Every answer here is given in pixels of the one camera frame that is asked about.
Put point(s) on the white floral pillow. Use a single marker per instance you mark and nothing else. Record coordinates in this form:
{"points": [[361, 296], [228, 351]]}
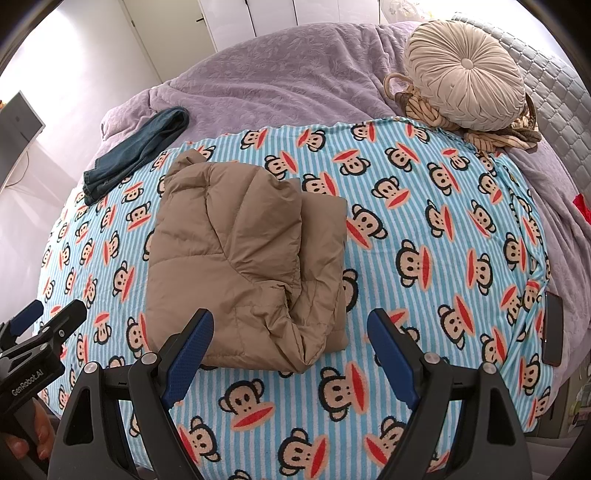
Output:
{"points": [[401, 9]]}

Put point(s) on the white room door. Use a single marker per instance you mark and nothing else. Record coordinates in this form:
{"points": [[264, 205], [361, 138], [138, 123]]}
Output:
{"points": [[171, 32]]}

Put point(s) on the purple fleece bedspread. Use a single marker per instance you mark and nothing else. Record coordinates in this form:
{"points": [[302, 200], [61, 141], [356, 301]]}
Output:
{"points": [[277, 83]]}

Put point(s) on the wall-mounted flat television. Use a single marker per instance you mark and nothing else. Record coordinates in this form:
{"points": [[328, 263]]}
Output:
{"points": [[18, 129]]}

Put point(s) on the person's left hand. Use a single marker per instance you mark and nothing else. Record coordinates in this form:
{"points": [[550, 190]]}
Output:
{"points": [[46, 431]]}

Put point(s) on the round beige pleated pillow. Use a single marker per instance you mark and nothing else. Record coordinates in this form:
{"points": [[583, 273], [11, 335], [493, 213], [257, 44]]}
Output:
{"points": [[461, 74]]}

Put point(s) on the red cloth item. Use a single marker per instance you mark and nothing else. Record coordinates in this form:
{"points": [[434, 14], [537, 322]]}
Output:
{"points": [[581, 202]]}

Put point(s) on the monkey print striped blanket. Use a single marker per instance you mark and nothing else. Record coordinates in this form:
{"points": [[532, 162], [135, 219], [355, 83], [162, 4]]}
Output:
{"points": [[392, 207]]}

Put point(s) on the grey quilted headboard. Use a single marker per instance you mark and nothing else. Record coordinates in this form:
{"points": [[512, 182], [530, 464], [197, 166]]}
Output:
{"points": [[554, 92]]}

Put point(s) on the white wardrobe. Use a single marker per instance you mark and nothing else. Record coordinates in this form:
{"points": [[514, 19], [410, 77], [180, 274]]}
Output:
{"points": [[277, 18]]}

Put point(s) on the tan puffer jacket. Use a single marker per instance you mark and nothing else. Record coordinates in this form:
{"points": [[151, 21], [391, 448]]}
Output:
{"points": [[231, 240]]}

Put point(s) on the dark smartphone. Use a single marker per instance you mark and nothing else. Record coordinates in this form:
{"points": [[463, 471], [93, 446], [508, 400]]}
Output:
{"points": [[552, 327]]}

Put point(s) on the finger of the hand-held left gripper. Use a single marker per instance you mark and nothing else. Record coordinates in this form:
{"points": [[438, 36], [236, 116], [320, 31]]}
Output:
{"points": [[64, 323], [23, 321]]}

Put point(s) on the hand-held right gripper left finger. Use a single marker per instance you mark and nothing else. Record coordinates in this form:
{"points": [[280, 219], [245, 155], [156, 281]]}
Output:
{"points": [[191, 350]]}

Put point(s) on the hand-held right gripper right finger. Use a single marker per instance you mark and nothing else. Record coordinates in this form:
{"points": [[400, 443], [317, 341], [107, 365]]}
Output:
{"points": [[392, 355]]}

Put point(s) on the blue denim jeans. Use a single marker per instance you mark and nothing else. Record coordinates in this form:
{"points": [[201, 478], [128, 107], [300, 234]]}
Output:
{"points": [[138, 147]]}

